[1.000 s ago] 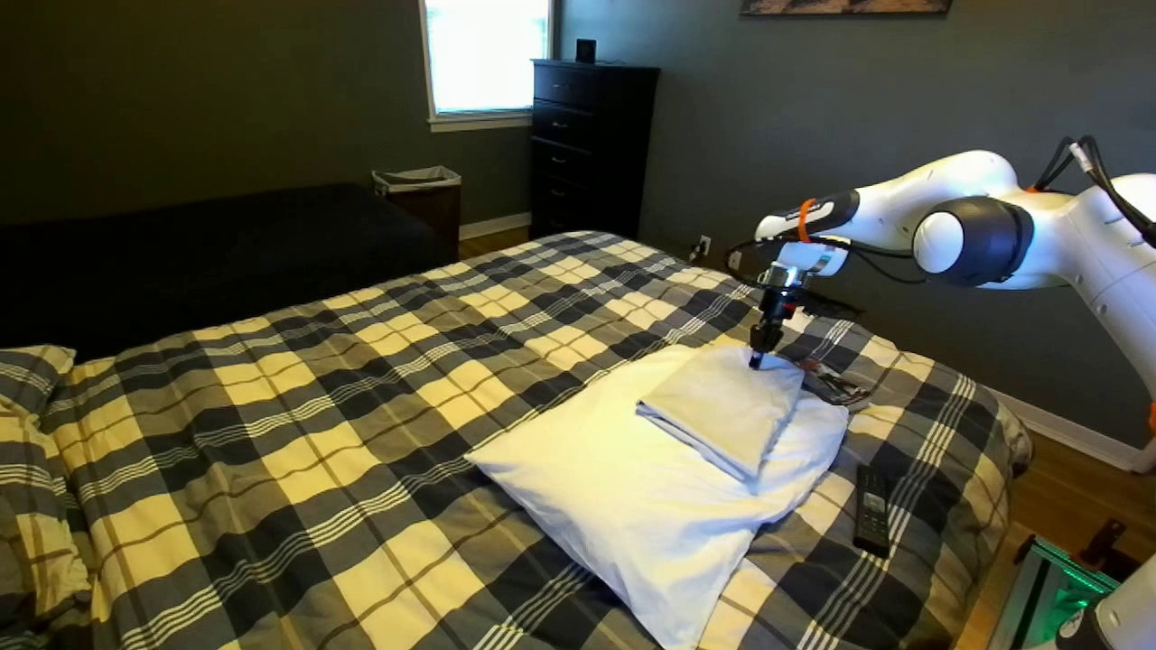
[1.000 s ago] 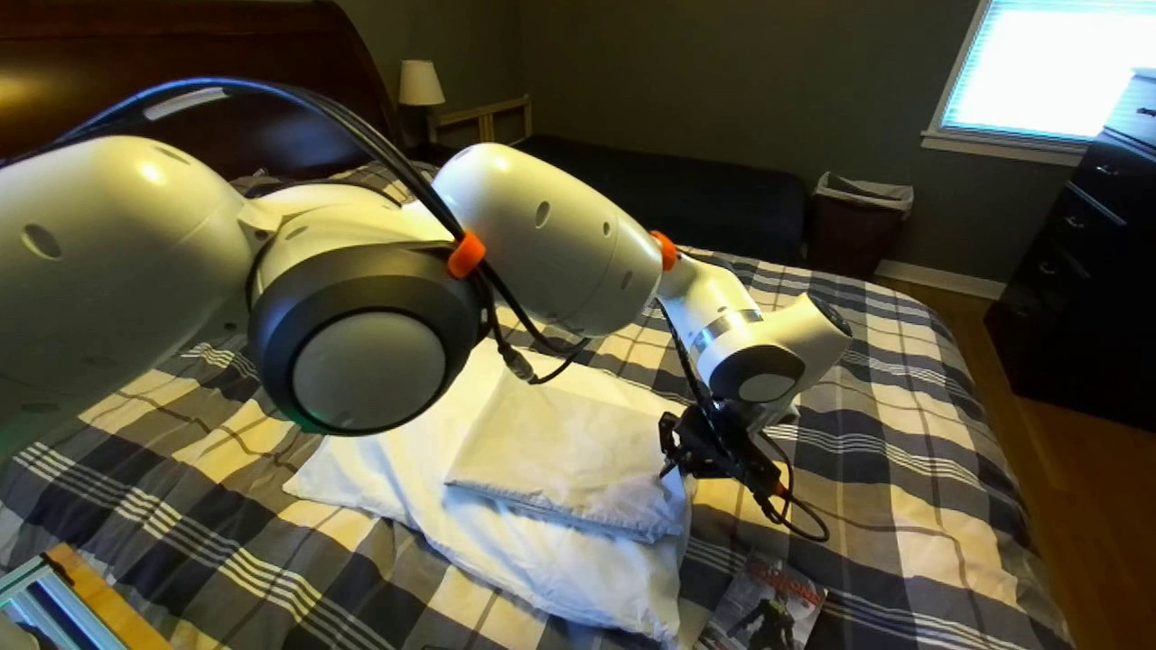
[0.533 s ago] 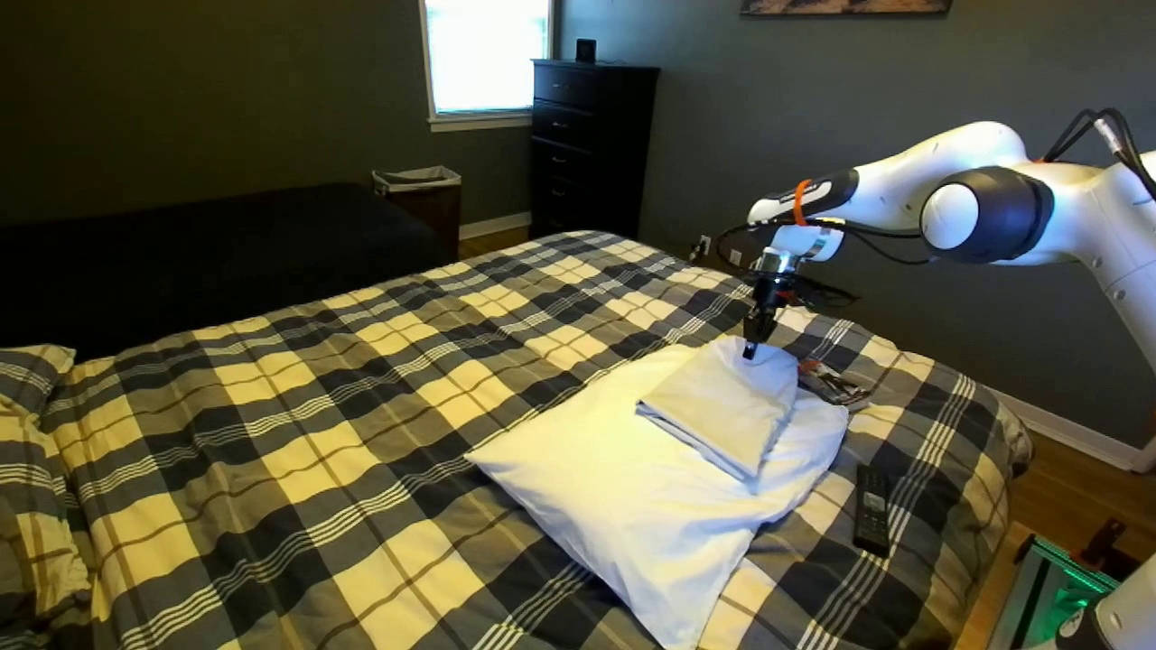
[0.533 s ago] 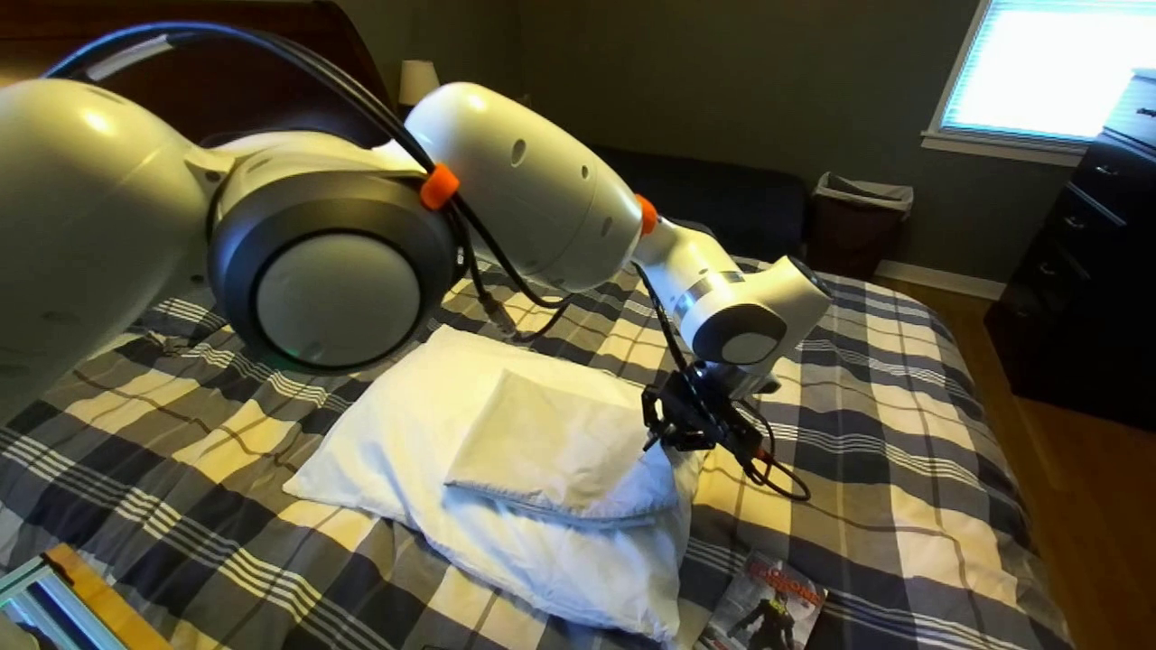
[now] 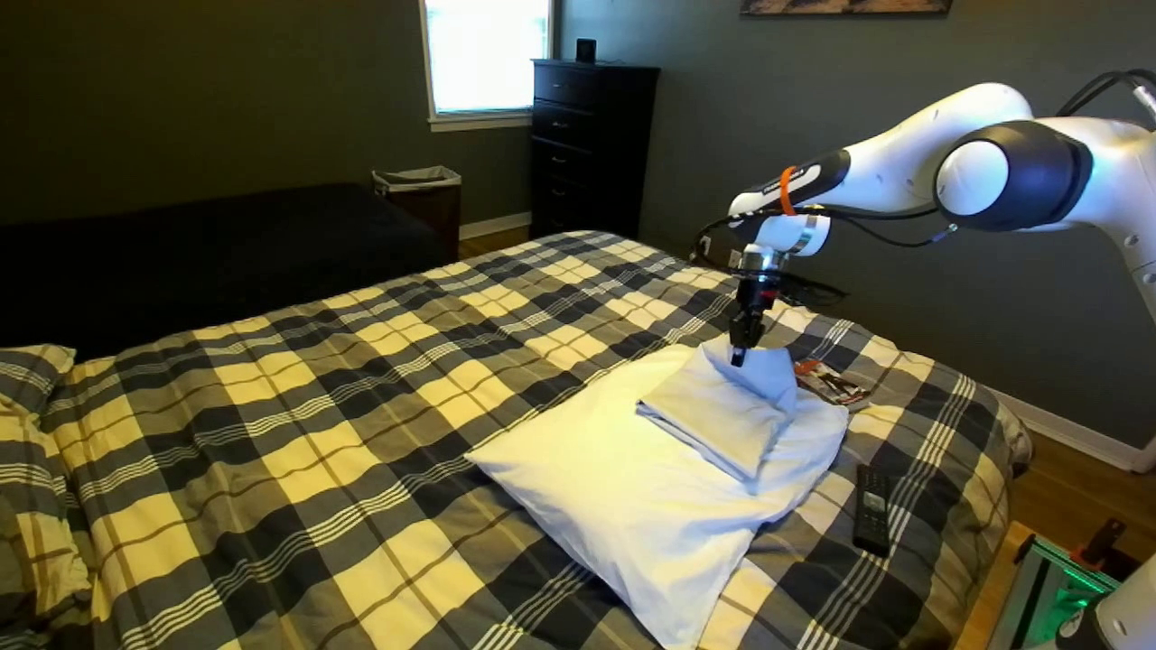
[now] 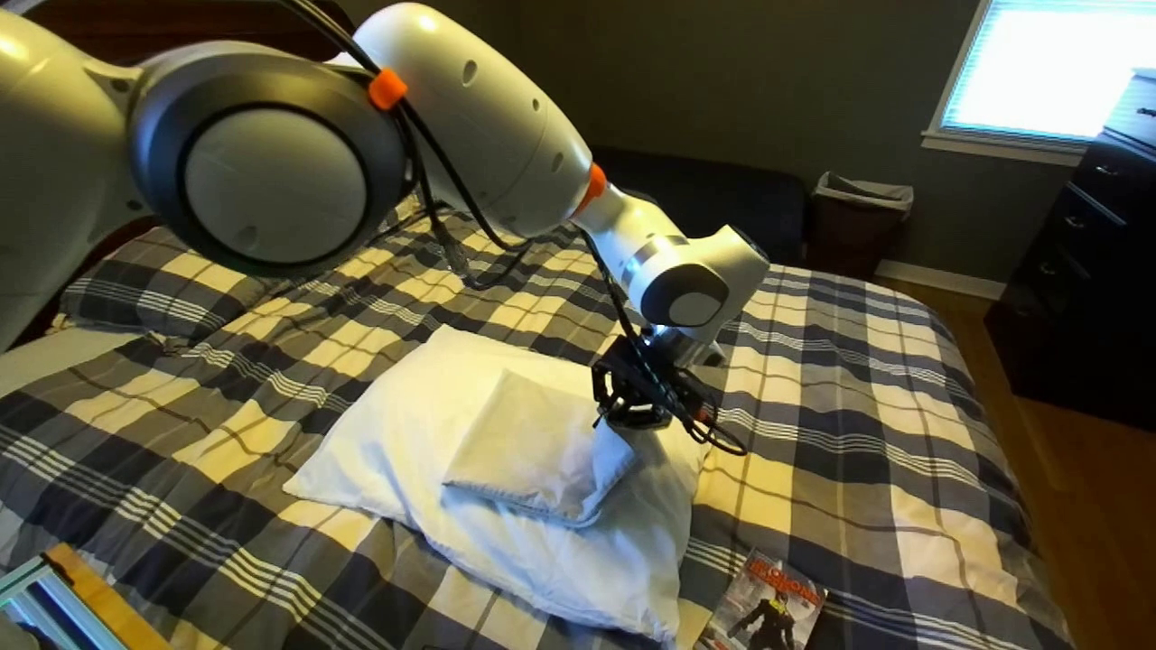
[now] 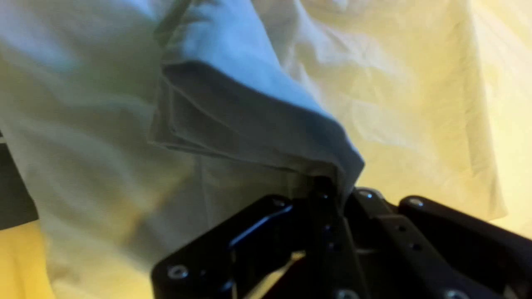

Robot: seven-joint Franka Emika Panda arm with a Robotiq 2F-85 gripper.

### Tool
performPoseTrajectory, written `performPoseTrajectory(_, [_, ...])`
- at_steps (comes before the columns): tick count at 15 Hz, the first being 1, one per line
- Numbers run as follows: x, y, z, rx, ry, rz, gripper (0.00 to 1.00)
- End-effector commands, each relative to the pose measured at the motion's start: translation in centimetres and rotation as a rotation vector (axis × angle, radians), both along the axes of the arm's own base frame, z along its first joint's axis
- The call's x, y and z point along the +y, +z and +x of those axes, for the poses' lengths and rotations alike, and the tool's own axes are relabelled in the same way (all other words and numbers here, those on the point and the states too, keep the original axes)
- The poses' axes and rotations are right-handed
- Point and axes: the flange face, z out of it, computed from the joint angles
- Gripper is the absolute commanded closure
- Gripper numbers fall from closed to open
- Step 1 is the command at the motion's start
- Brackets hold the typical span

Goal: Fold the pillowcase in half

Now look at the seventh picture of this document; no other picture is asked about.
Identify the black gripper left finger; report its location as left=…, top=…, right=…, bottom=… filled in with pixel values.
left=150, top=175, right=369, bottom=299

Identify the white pillowcase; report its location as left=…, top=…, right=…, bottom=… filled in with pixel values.
left=0, top=0, right=509, bottom=299

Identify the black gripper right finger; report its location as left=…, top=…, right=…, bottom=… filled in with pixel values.
left=341, top=186, right=532, bottom=299

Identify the plaid navy cream blanket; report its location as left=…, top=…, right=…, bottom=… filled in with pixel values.
left=0, top=130, right=57, bottom=299

